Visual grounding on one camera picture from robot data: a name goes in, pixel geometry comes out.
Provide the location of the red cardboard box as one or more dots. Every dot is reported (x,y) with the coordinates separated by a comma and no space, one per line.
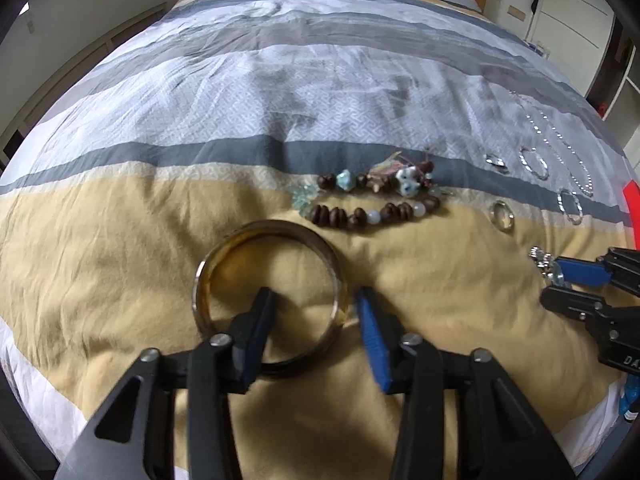
(634,210)

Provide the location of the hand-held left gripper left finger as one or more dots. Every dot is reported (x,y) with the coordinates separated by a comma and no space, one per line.
(256,332)

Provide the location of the small silver charm earrings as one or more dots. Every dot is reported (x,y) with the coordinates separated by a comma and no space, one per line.
(542,260)

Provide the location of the white wardrobe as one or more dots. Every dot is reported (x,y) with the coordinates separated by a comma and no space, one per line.
(570,10)

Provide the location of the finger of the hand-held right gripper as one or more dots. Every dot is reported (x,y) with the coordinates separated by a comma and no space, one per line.
(582,272)
(570,301)

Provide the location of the striped grey yellow duvet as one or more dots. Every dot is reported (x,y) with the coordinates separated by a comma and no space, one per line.
(210,110)

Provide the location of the twisted silver hoop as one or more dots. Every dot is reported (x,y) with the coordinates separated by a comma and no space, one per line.
(523,160)
(570,216)

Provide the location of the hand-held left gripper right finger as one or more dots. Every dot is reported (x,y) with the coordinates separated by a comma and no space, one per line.
(372,340)

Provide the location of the wide brown horn bangle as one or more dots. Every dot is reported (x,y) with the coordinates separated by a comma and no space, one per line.
(201,290)

